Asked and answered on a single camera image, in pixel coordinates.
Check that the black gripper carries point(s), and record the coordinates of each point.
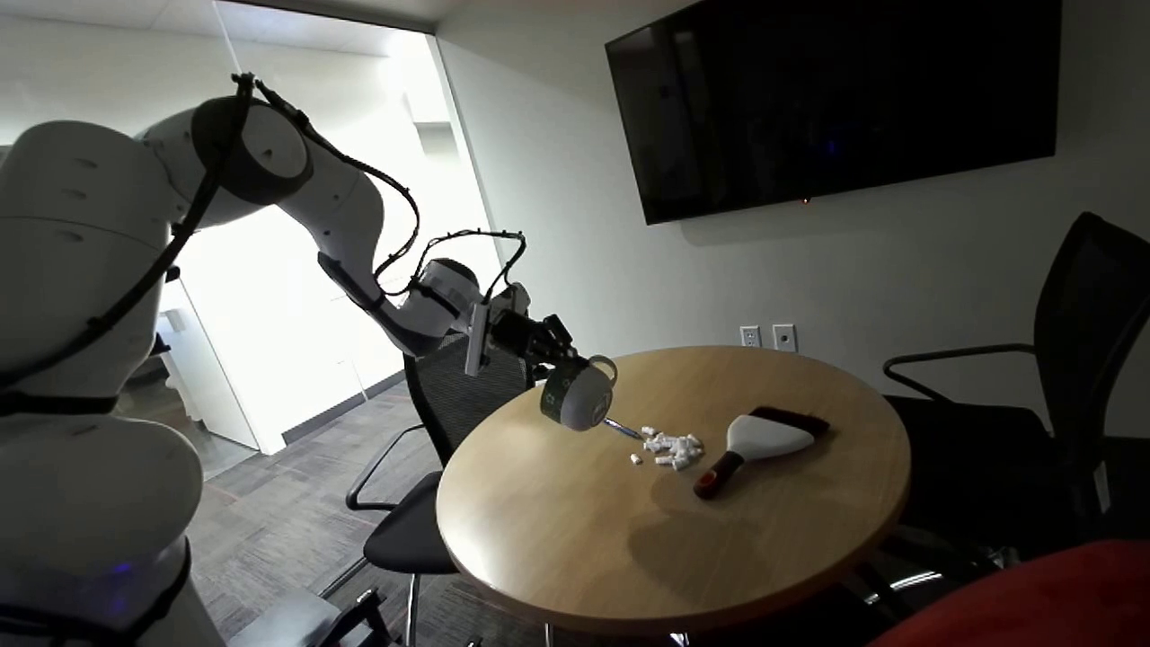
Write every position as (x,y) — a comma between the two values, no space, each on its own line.
(536,338)

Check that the white patterned ceramic cup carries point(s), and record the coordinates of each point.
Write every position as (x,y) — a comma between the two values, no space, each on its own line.
(583,402)

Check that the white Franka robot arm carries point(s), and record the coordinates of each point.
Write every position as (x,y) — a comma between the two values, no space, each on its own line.
(82,238)

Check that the small metal spoon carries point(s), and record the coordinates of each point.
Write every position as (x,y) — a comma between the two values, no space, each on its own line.
(626,428)

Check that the small white paper scrap pile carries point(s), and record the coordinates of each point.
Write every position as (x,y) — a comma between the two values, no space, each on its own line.
(669,451)

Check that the black mesh office chair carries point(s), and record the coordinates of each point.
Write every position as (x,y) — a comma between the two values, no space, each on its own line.
(413,535)

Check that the black high-back office chair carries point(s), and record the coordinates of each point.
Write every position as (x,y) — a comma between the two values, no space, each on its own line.
(1090,310)

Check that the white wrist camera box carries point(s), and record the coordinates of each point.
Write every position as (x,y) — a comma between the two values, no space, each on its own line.
(477,343)

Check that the white wall outlet plate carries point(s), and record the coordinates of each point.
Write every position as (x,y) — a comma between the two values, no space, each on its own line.
(749,336)
(784,336)

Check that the black wall television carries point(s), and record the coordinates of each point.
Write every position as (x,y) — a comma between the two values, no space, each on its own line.
(826,96)

